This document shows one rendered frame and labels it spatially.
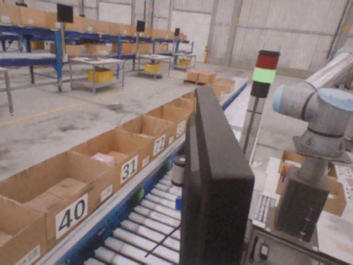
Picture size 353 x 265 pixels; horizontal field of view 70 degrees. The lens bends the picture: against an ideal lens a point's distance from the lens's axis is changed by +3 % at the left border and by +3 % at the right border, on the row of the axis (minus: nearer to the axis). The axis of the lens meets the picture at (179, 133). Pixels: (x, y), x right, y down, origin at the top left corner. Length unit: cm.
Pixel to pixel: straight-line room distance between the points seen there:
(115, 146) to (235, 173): 149
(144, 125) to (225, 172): 177
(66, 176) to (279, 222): 116
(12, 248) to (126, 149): 92
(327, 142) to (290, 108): 22
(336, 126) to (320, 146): 11
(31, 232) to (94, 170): 46
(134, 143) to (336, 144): 110
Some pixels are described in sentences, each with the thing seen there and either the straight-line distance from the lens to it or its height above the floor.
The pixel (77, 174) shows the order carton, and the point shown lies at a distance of 143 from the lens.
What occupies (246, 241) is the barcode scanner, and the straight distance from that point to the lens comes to 91.
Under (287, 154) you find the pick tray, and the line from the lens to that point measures 237.
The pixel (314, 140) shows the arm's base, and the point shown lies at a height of 129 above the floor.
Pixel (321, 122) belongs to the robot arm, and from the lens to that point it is 129.
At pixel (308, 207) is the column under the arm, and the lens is 145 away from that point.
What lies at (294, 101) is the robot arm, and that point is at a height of 144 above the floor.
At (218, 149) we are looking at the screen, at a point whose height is 155.
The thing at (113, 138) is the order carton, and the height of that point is 98.
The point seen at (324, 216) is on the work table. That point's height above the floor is 75.
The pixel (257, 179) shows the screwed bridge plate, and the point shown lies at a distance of 195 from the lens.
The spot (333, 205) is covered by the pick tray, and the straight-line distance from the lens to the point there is 187.
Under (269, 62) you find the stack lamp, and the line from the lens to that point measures 65.
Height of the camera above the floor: 167
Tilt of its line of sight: 22 degrees down
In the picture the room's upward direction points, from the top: 8 degrees clockwise
